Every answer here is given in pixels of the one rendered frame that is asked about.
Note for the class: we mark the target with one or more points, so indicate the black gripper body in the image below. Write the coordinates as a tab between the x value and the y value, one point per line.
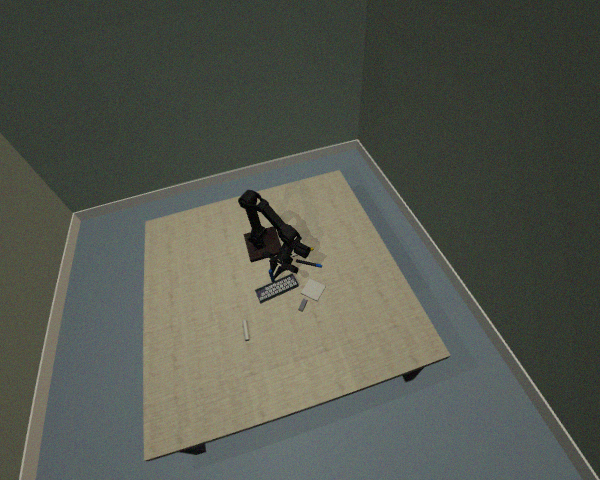
283	256

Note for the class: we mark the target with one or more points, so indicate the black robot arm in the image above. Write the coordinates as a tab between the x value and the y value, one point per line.
286	232

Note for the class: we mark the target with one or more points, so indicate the beige flat square slab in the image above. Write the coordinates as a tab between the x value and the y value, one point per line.
313	289

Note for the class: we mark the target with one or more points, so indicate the black keyboard with white keys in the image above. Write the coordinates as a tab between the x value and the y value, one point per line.
277	288

